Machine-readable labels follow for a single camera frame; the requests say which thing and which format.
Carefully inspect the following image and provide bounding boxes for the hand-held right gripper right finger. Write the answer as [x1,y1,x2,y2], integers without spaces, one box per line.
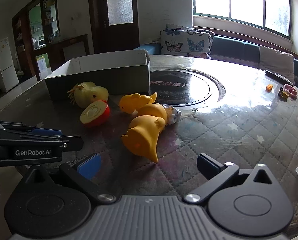
[184,152,280,204]

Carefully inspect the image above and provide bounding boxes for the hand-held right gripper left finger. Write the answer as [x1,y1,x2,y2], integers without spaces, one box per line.
[24,152,117,204]

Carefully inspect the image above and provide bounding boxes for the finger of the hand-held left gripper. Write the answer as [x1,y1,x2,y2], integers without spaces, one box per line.
[0,119,63,141]
[20,135,84,152]

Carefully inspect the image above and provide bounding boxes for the red half apple toy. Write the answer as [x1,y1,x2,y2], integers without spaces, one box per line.
[79,100,111,127]

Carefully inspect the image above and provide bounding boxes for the yellow rubber ducks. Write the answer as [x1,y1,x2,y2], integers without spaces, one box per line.
[121,103,168,163]

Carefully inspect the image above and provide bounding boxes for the white and grey cardboard box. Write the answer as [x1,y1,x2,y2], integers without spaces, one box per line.
[45,49,151,103]

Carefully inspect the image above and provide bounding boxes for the small orange duck toy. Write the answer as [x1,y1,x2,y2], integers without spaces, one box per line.
[119,92,157,114]

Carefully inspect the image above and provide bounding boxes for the yellow plush duck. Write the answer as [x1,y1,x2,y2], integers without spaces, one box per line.
[67,81,109,108]

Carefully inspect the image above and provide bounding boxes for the small white figure toy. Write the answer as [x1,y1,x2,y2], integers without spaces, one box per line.
[164,106,182,126]

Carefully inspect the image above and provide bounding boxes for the yellow and green carton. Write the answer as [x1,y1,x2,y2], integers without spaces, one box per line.
[35,53,51,73]

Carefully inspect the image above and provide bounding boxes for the white refrigerator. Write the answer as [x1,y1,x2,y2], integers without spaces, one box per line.
[0,37,20,93]

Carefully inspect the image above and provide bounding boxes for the round black cooker plate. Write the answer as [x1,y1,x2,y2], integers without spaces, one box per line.
[149,69,226,107]

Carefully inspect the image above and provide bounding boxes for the dark wooden side table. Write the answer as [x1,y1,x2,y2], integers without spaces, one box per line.
[49,33,90,71]

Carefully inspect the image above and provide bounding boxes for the dark wooden cabinet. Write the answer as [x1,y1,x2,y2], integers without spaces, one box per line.
[12,0,61,76]

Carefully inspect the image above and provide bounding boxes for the pink toy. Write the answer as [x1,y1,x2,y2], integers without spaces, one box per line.
[284,83,298,99]

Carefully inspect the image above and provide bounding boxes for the black remote control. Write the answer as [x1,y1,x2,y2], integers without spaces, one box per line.
[265,70,294,86]

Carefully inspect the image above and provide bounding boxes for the dark wooden door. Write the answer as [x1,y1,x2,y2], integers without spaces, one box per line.
[87,0,140,54]

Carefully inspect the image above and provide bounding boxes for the teal sofa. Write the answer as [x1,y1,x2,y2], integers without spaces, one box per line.
[133,34,298,82]

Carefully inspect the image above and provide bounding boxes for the large butterfly print pillow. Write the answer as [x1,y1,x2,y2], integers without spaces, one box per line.
[160,29,214,59]

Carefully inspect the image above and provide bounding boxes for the grey sofa cushion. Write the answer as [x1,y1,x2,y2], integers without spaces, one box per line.
[259,45,295,84]

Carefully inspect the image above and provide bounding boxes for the small butterfly print pillow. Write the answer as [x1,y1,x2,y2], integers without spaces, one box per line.
[165,23,207,34]

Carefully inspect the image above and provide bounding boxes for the green framed window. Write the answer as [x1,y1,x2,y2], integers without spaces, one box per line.
[191,0,293,41]

